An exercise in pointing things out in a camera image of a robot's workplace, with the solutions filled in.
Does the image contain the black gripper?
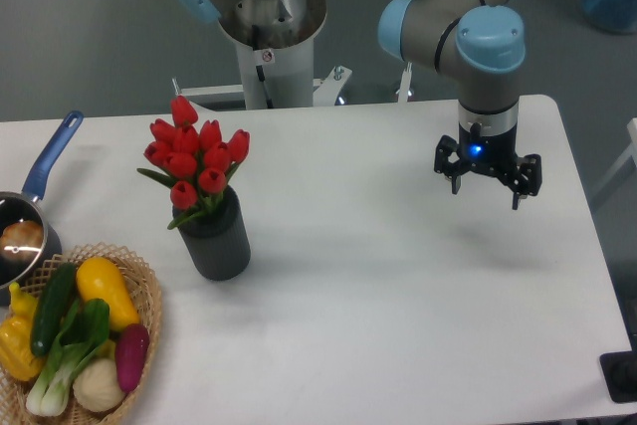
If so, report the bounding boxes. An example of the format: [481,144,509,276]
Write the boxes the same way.
[434,126,541,210]

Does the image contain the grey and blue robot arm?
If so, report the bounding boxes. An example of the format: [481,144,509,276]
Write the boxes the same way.
[178,0,542,200]

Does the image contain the dark grey ribbed vase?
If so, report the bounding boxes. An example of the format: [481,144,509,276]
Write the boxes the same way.
[177,186,251,281]

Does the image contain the black device at table edge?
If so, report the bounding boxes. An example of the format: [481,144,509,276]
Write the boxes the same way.
[599,351,636,403]

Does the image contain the red tulip bouquet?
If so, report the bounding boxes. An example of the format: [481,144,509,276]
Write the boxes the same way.
[137,95,251,230]

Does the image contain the purple eggplant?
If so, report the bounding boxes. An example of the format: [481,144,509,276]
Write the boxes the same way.
[114,323,150,393]

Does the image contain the yellow squash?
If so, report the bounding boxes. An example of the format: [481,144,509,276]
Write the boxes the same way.
[76,257,140,332]

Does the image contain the green bok choy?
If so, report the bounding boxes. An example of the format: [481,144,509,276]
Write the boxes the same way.
[26,299,109,417]

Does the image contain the green cucumber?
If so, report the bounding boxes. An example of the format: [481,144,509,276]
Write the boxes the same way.
[30,263,76,357]

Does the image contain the cream white garlic bulb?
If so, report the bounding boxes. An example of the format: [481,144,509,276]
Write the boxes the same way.
[73,358,125,413]

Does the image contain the bread bun in pot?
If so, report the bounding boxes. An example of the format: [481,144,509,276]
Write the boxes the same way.
[1,220,44,254]

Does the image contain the yellow bell pepper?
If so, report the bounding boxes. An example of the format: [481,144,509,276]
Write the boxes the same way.
[1,282,45,382]

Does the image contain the white furniture frame right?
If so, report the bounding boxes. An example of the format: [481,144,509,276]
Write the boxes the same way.
[589,118,636,211]

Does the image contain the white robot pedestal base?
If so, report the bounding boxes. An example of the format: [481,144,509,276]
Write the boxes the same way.
[173,0,352,109]

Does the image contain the blue handled saucepan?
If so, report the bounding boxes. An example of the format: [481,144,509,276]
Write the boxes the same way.
[1,110,84,307]

